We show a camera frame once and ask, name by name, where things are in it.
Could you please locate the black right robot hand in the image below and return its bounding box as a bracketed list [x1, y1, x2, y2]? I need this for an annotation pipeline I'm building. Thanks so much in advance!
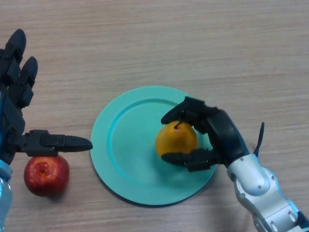
[160, 96, 250, 173]

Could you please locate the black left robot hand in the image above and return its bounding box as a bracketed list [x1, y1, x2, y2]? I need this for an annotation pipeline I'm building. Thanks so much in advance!
[0, 29, 93, 165]

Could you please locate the yellow pear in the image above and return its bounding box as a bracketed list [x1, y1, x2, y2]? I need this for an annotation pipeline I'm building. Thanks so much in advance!
[154, 120, 198, 159]

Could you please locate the green round plate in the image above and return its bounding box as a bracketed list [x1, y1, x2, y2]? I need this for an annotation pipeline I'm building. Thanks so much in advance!
[90, 86, 217, 207]

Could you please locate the red apple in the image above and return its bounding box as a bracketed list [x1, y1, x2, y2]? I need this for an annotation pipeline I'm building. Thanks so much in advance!
[23, 154, 70, 198]

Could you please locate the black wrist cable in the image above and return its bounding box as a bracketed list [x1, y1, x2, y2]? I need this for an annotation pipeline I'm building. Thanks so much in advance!
[252, 122, 265, 158]

